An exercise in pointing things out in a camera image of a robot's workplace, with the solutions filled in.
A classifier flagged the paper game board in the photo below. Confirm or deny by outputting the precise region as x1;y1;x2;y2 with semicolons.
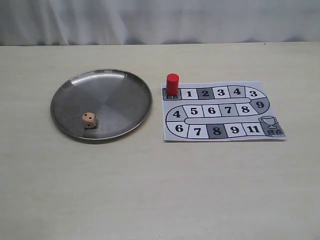
161;81;287;142

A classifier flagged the white curtain backdrop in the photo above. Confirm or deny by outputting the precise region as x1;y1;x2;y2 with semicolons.
0;0;320;46

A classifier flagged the wooden die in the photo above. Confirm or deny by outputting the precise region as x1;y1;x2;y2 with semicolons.
82;112;97;129

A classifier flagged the round steel plate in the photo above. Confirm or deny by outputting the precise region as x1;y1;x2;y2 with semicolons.
50;69;153;144

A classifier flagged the red cylinder game piece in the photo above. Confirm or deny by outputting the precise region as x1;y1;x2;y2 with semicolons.
166;73;180;96

